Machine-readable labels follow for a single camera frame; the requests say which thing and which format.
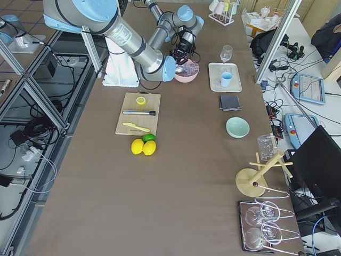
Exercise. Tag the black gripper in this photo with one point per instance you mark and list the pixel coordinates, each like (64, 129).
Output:
(186, 42)

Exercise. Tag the metal ice scoop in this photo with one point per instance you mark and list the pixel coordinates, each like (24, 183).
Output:
(180, 69)

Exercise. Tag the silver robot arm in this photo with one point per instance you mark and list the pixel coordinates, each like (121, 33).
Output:
(170, 45)

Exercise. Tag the pink bowl of ice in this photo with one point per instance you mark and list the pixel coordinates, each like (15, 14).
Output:
(192, 70)

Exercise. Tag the light blue cup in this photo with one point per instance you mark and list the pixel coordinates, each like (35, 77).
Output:
(226, 78)

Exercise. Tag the wooden cup tree stand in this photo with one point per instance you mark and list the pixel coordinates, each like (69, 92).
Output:
(251, 182)

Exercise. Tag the cream serving tray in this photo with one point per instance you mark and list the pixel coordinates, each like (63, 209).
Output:
(215, 71)

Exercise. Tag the clear wine glass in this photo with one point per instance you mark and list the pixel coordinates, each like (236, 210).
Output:
(226, 53)

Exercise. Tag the halved lemon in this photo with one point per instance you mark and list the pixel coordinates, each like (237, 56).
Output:
(141, 101)

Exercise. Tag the metal muddler black tip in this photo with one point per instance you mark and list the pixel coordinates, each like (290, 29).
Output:
(137, 112)

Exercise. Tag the wooden cutting board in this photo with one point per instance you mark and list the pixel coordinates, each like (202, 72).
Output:
(129, 103)

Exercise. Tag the yellow plastic knife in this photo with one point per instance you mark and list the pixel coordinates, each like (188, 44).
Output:
(144, 129)

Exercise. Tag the green lime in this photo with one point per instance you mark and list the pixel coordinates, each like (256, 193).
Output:
(149, 137)

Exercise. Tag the green ceramic bowl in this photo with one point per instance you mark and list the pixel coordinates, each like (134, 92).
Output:
(237, 127)

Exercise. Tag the yellow lemon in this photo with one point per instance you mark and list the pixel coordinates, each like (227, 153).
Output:
(149, 147)
(137, 146)

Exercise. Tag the blue teach pendant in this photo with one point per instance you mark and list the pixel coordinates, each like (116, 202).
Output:
(299, 128)
(308, 88)

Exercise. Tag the black monitor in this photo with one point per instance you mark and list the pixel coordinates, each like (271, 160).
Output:
(316, 168)

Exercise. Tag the upside-down wine glass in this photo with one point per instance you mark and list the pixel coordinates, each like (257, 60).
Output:
(262, 212)
(264, 237)

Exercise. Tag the black glass holder tray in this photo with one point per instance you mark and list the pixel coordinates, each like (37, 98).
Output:
(287, 234)

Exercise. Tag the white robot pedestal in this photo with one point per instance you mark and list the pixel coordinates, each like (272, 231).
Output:
(120, 69)

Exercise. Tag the wire rack with cups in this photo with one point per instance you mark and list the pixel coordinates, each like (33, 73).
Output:
(222, 11)

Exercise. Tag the aluminium frame post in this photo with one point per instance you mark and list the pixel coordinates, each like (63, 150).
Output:
(277, 38)

